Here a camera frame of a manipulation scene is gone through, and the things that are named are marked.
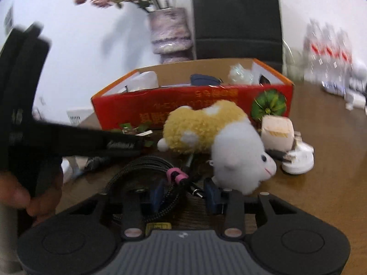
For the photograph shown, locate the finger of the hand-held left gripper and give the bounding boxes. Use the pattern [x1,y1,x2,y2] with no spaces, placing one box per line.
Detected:
[32,118,147,158]

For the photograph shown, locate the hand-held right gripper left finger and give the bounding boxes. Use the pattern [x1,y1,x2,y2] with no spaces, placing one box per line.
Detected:
[72,178,167,240]

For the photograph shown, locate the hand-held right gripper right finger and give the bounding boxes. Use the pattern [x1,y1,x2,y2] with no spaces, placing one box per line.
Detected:
[203,178,290,239]

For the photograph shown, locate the white charger plug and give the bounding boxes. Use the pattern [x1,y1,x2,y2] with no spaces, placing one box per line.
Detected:
[265,132,315,176]

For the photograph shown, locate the red cardboard box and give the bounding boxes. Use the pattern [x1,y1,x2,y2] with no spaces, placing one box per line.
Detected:
[91,58,295,131]

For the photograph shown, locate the person's left hand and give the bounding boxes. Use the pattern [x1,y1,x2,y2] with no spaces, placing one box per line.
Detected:
[0,166,64,227]

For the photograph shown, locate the white slotted box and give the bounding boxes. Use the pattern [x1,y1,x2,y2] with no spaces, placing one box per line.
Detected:
[67,108,93,127]

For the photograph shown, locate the green artificial leaves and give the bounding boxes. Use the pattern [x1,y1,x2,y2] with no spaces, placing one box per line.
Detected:
[110,121,155,148]

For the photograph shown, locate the yellow white plush toy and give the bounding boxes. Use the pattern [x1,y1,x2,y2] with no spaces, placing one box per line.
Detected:
[157,100,277,194]

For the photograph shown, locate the navy pouch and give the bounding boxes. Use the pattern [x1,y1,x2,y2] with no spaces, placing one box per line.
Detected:
[190,74,222,87]

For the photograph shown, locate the crumpled clear plastic bag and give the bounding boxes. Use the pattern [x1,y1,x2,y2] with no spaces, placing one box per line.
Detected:
[228,64,255,85]

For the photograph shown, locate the purple ribbed vase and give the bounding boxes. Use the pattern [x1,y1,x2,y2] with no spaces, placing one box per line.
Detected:
[147,7,195,63]

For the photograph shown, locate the clear glass jar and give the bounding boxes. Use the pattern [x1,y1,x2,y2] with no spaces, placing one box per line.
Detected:
[282,38,305,82]

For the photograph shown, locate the small white box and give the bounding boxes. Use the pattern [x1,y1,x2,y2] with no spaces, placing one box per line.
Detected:
[345,90,366,110]

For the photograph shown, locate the black paper bag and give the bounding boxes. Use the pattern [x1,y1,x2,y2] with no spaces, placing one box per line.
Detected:
[190,0,284,73]

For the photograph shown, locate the pack of water bottles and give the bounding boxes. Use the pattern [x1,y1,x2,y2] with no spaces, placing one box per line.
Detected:
[302,19,354,84]

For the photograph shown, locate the black braided cable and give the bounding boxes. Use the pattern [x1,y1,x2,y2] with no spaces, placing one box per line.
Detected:
[104,155,207,225]

